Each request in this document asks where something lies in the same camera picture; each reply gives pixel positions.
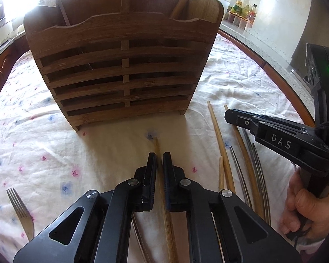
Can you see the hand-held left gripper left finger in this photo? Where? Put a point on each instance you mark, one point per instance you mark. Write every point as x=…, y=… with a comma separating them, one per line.
x=150, y=180

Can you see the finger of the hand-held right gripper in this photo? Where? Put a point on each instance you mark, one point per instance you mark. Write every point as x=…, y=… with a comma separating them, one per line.
x=240, y=120

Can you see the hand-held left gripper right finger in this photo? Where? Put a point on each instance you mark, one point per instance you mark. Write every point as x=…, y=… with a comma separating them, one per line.
x=168, y=186

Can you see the wooden chopstick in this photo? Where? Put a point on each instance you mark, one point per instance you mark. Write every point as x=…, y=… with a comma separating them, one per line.
x=220, y=148
x=245, y=153
x=221, y=172
x=170, y=230

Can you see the wooden slatted utensil holder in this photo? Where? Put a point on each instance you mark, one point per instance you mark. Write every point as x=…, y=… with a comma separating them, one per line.
x=120, y=60

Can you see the metal fork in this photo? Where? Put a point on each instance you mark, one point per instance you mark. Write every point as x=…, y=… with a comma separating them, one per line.
x=22, y=213

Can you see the person's right hand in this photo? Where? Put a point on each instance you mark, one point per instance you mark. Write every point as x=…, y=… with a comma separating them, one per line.
x=304, y=201

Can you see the black glass stove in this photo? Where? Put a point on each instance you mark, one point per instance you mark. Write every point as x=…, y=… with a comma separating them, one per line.
x=300, y=71

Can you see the white floral tablecloth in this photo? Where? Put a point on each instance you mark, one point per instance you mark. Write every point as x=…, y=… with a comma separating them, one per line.
x=71, y=153

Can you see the row of spice jars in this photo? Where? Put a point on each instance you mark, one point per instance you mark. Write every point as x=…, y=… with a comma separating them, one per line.
x=240, y=22

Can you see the yellow cap sauce bottle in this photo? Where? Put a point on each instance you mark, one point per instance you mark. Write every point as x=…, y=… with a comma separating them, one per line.
x=237, y=7

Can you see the tall white electric pot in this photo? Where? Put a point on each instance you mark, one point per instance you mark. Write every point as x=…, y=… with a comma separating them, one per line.
x=2, y=28

